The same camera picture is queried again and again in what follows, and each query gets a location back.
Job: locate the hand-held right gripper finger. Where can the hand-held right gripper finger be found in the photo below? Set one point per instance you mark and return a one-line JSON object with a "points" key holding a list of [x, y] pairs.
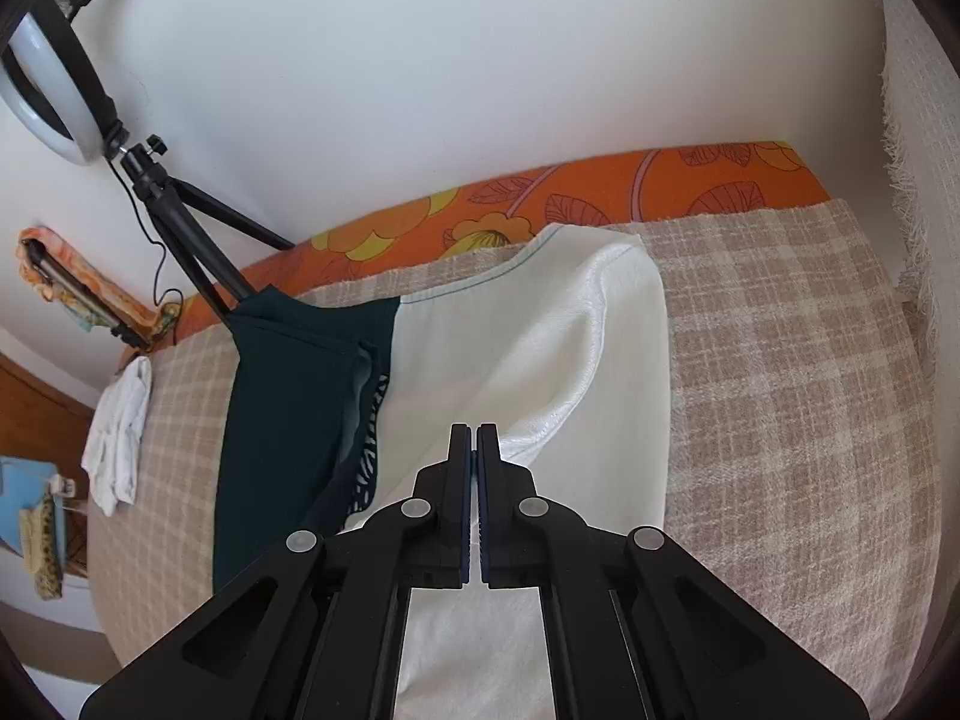
{"points": [[466, 480], [484, 480]]}

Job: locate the white cloth garment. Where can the white cloth garment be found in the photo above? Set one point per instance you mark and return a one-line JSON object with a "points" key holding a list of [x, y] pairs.
{"points": [[510, 345]]}

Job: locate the dark green garment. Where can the dark green garment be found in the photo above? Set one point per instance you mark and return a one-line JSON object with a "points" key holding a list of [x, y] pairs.
{"points": [[292, 405]]}

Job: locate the beige checked blanket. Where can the beige checked blanket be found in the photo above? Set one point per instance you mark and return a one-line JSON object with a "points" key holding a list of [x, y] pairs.
{"points": [[787, 405]]}

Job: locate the orange floral mattress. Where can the orange floral mattress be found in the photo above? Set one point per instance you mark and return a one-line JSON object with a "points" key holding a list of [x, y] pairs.
{"points": [[600, 180]]}

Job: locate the small white cloth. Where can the small white cloth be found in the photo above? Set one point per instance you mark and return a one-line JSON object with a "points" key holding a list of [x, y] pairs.
{"points": [[116, 435]]}

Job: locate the black tripod stand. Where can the black tripod stand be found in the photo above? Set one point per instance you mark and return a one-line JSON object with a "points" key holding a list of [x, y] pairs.
{"points": [[187, 217]]}

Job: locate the yellow patterned cloth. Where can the yellow patterned cloth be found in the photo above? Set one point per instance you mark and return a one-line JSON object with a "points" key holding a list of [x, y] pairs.
{"points": [[43, 551]]}

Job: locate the light blue item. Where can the light blue item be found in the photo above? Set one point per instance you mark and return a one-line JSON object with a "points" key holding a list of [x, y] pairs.
{"points": [[22, 495]]}

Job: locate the white fringed curtain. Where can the white fringed curtain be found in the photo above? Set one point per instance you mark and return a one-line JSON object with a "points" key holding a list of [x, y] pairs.
{"points": [[911, 165]]}

